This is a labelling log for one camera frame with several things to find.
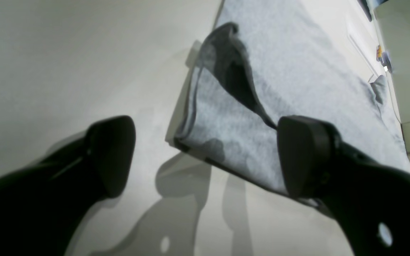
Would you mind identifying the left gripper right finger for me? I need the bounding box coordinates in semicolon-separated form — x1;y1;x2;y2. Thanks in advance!
277;116;410;256

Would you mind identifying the grey T-shirt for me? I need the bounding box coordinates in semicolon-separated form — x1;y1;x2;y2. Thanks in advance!
175;0;410;196

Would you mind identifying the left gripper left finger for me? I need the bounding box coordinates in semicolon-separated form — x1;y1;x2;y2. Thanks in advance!
0;116;136;256

